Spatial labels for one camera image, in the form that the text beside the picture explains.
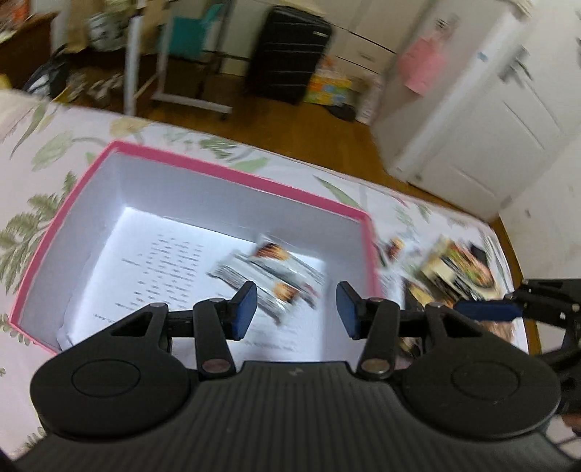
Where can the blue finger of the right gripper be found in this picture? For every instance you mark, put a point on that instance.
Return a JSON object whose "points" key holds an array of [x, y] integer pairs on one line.
{"points": [[489, 311]]}

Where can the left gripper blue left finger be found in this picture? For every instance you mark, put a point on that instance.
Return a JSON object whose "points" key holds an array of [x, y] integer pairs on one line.
{"points": [[243, 306]]}

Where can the small white snack bar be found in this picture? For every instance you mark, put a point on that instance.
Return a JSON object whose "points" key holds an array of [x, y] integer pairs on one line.
{"points": [[394, 249]]}

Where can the colourful cardboard box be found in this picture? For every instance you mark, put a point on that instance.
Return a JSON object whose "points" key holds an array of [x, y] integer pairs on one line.
{"points": [[327, 87]]}

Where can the pink cardboard box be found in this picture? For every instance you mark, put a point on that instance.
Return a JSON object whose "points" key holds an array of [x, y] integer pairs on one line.
{"points": [[144, 226]]}

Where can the white blue snack bar packet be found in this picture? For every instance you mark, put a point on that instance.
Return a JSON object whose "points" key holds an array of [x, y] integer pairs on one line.
{"points": [[275, 297]]}

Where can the cream noodle snack bag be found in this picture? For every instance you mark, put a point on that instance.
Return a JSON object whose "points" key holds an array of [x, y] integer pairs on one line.
{"points": [[455, 271]]}

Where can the teal bag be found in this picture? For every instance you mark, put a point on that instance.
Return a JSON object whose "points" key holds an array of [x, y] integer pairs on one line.
{"points": [[188, 35]]}

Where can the white door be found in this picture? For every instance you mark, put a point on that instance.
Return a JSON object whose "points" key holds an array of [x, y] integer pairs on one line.
{"points": [[526, 113]]}

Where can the white rolling side table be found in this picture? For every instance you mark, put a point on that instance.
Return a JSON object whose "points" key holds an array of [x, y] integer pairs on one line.
{"points": [[209, 64]]}

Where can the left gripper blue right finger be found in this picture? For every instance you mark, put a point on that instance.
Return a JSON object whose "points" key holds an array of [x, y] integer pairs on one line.
{"points": [[351, 308]]}

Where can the white wardrobe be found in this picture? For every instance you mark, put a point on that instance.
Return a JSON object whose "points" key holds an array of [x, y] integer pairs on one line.
{"points": [[369, 34]]}

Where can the black biscuit packet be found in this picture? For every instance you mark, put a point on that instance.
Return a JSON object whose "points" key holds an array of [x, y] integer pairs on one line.
{"points": [[416, 297]]}

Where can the black suitcase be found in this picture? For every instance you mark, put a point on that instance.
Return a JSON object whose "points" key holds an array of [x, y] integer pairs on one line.
{"points": [[286, 54]]}

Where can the pink hanging cloth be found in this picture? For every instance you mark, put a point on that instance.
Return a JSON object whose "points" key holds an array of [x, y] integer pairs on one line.
{"points": [[420, 65]]}

